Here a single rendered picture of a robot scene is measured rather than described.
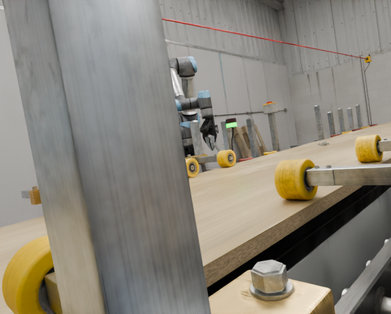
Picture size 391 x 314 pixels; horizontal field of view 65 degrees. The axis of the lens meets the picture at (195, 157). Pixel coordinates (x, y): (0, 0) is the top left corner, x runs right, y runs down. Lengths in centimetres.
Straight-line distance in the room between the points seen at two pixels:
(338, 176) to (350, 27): 909
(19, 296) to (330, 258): 60
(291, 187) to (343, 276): 28
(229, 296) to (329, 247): 58
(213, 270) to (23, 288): 21
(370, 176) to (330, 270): 25
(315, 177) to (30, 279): 48
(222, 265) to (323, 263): 33
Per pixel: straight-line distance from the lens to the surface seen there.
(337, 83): 949
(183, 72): 224
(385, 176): 57
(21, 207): 388
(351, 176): 59
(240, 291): 17
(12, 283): 32
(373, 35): 945
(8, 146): 386
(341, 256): 79
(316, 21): 991
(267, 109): 222
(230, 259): 43
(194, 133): 163
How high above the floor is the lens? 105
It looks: 3 degrees down
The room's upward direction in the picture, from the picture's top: 9 degrees counter-clockwise
